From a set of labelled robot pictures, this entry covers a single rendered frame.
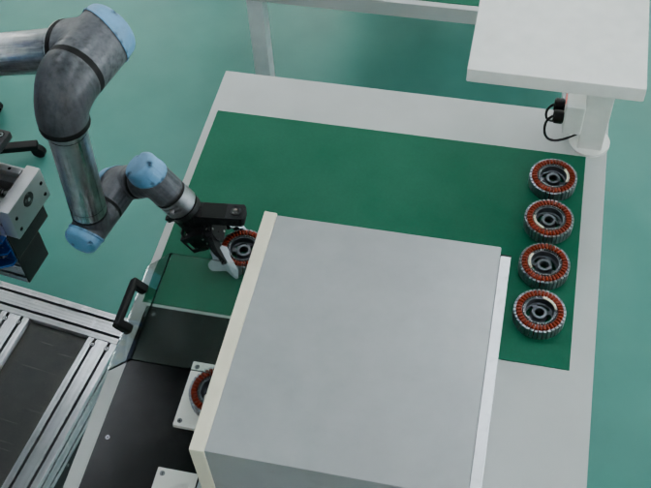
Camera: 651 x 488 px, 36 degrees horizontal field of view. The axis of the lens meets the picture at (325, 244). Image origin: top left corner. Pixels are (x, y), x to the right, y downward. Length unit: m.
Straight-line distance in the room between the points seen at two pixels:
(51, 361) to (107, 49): 1.25
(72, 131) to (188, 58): 2.09
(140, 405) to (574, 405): 0.89
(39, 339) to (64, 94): 1.26
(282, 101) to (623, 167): 1.39
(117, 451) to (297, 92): 1.08
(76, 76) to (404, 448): 0.88
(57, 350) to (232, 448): 1.55
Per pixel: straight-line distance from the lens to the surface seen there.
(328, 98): 2.63
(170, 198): 2.13
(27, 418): 2.84
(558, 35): 2.14
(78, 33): 1.88
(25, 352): 2.95
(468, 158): 2.49
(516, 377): 2.14
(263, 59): 3.22
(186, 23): 4.08
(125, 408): 2.12
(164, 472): 2.03
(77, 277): 3.32
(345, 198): 2.40
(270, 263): 1.59
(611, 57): 2.11
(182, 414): 2.08
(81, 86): 1.83
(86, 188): 2.01
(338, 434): 1.43
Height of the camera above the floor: 2.59
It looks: 53 degrees down
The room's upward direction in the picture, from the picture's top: 4 degrees counter-clockwise
